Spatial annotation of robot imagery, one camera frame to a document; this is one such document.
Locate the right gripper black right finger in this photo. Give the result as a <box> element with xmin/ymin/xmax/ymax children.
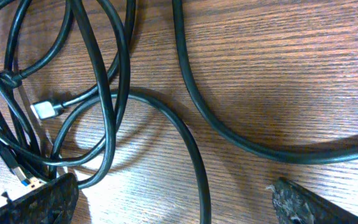
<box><xmin>270</xmin><ymin>177</ymin><xmax>358</xmax><ymax>224</ymax></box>

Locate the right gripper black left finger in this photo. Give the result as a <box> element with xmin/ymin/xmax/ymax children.
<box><xmin>0</xmin><ymin>173</ymin><xmax>79</xmax><ymax>224</ymax></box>

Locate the thin black USB cable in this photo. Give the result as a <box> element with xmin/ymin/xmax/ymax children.
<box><xmin>0</xmin><ymin>0</ymin><xmax>136</xmax><ymax>190</ymax></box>

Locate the thick black cable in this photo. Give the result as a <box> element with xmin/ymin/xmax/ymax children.
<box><xmin>50</xmin><ymin>0</ymin><xmax>358</xmax><ymax>224</ymax></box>

